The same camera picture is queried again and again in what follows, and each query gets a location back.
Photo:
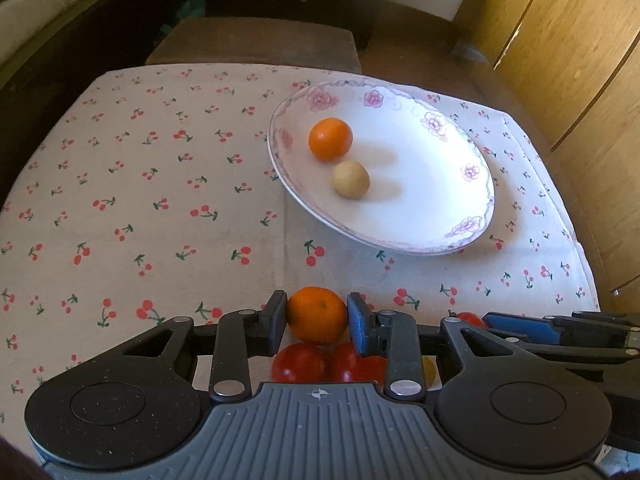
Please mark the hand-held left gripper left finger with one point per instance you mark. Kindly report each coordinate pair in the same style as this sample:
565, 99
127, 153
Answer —
274, 322

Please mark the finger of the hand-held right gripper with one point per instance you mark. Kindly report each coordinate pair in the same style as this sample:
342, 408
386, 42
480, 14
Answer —
605, 319
530, 327

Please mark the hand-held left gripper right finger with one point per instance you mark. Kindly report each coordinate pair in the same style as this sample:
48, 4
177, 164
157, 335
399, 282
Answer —
359, 325

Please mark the red tomato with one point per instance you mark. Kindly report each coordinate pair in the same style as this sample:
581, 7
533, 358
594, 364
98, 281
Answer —
470, 318
356, 366
299, 362

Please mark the orange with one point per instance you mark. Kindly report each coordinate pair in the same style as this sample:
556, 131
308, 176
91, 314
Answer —
316, 314
330, 139

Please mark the small tan potato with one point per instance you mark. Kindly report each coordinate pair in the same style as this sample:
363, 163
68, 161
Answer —
429, 371
351, 179

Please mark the white floral plate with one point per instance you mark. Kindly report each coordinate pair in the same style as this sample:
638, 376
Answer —
415, 190

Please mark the cherry print tablecloth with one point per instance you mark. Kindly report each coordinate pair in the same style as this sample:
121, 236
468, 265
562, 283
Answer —
150, 200

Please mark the light wooden wardrobe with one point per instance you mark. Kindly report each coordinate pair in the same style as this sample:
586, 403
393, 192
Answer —
565, 60

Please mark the brown chair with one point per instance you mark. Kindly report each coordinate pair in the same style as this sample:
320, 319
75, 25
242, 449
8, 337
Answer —
255, 40

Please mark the teal cloth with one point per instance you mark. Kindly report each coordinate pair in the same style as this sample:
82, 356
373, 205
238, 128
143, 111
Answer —
191, 7

